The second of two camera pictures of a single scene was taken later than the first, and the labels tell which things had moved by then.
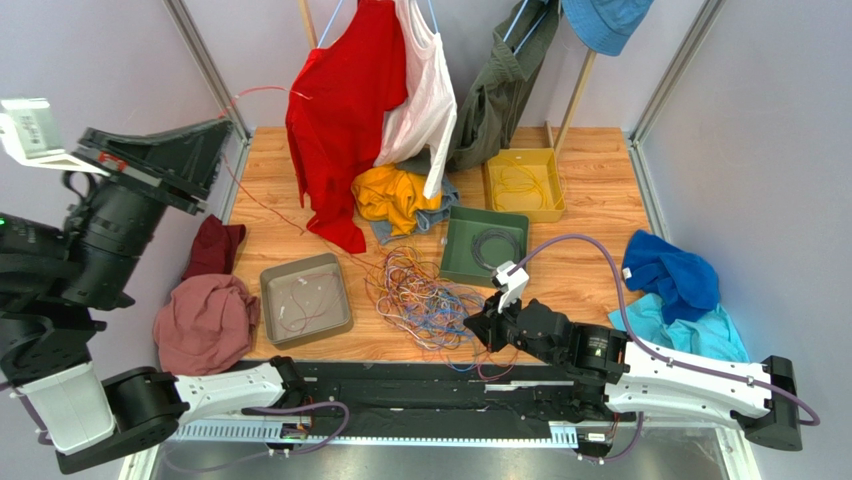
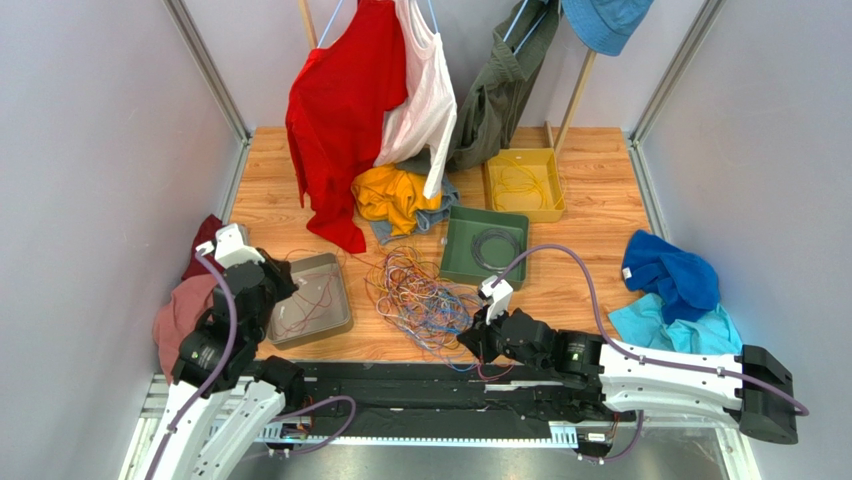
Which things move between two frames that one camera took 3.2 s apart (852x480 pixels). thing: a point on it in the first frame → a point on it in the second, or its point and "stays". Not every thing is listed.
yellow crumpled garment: x=393 y=196 stays
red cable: x=337 y=289 → x=309 y=312
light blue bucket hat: x=605 y=26 stays
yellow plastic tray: x=524 y=183 stays
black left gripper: x=187 y=158 → x=280 y=270
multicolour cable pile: x=431 y=311 stays
